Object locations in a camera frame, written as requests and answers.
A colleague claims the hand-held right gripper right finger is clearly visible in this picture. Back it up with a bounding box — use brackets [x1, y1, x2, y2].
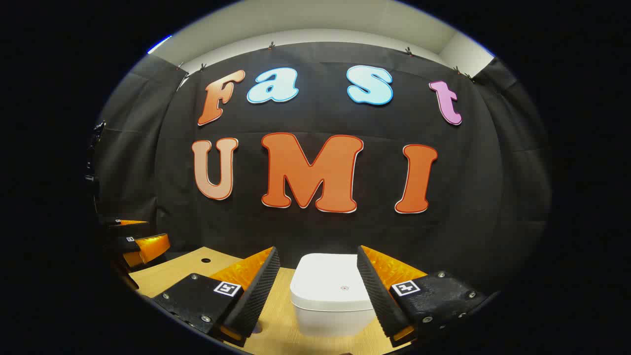
[356, 245, 488, 348]

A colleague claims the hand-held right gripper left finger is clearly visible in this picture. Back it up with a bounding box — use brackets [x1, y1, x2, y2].
[152, 246, 281, 349]

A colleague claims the white desktop garbage bin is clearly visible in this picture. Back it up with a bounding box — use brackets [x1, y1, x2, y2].
[289, 253, 378, 337]

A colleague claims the wooden desktop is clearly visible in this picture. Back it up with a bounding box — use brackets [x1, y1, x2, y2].
[129, 247, 414, 355]

